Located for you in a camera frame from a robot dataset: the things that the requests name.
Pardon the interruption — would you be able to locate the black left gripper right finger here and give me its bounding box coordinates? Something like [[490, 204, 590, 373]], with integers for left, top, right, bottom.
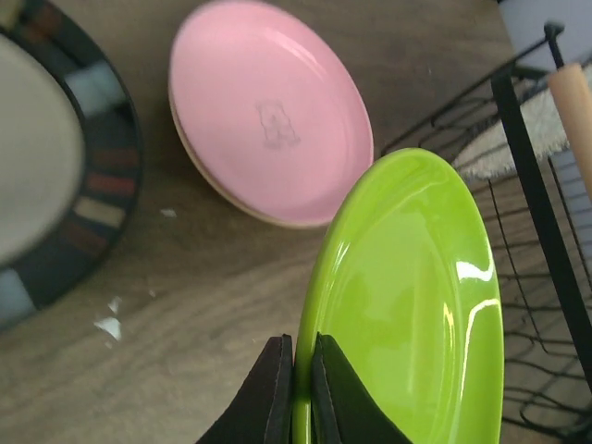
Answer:
[[311, 333, 410, 444]]

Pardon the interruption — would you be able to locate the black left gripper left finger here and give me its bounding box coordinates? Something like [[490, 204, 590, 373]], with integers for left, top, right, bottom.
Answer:
[[197, 335, 293, 444]]

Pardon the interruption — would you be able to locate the green plate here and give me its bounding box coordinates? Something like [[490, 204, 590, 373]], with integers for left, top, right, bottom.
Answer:
[[292, 148, 504, 443]]

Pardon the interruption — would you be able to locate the glossy black plate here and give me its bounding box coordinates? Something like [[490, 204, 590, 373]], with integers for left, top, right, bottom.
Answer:
[[1, 1, 143, 328]]

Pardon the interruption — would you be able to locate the speckled grey large plate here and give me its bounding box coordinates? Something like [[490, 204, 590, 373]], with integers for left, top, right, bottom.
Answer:
[[450, 62, 592, 182]]

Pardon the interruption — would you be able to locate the pink plate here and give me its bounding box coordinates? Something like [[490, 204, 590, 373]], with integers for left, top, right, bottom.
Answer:
[[168, 1, 374, 222]]

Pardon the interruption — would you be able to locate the black wire dish rack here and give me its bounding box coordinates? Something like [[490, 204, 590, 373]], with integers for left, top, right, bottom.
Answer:
[[386, 21, 591, 443]]

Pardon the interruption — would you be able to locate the left wooden rack handle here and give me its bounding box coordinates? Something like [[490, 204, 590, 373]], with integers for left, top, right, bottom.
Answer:
[[549, 63, 591, 197]]

